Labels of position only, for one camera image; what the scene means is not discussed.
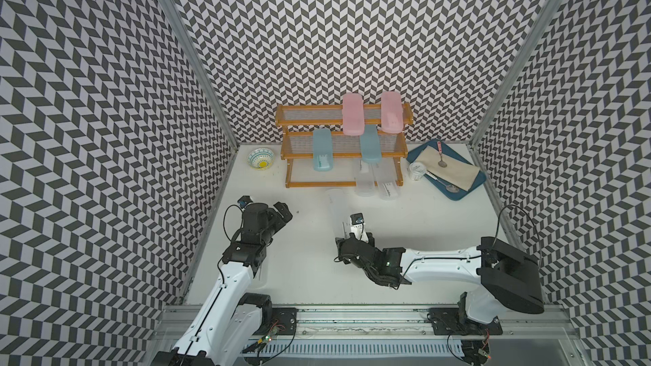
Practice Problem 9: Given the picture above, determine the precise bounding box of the clear pencil case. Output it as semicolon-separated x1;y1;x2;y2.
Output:
325;188;356;239
252;262;268;289
354;159;376;198
372;159;399;201

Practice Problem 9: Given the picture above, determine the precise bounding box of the teal pencil case with label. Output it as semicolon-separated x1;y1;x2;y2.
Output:
312;128;334;172

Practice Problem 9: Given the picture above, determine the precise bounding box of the teal pencil case plain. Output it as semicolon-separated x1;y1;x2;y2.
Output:
359;125;382;164

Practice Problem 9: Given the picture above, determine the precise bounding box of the pink pencil case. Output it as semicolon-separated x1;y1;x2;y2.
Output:
342;93;364;137
381;91;405;134

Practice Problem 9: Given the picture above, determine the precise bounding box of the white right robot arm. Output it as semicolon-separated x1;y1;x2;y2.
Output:
335;234;544;325

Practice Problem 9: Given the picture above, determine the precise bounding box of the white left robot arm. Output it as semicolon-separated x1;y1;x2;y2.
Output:
151;196;293;365

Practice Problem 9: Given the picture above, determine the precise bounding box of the wooden three-tier shelf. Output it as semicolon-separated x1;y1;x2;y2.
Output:
276;103;414;188

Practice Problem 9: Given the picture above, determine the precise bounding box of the patterned ceramic bowl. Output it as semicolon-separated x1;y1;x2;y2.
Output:
248;147;276;170

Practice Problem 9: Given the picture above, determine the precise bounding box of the beige cloth napkin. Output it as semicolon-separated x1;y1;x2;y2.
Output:
415;147;480;191

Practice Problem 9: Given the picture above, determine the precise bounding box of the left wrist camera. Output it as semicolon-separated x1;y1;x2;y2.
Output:
237;196;253;210

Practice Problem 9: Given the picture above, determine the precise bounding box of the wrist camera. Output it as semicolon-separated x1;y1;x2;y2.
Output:
350;213;369;242
237;196;253;210

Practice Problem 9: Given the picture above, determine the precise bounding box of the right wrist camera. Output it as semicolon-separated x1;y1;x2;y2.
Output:
350;213;369;242

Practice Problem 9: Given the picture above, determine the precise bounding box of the large white-handled spoon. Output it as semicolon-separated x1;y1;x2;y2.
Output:
427;172;460;193

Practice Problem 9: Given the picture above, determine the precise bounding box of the small pink-handled spoon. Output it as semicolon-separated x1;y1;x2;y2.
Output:
437;142;448;168

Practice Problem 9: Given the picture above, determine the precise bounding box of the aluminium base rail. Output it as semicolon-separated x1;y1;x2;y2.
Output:
237;305;592;365

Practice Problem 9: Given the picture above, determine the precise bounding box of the aluminium corner post left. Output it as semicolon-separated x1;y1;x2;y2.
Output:
158;0;239;149

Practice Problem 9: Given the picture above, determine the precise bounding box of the aluminium corner post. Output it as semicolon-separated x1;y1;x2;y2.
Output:
469;0;564;149
158;0;239;149

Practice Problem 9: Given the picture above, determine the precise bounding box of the aluminium corner post right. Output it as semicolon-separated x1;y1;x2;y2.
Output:
469;0;564;149

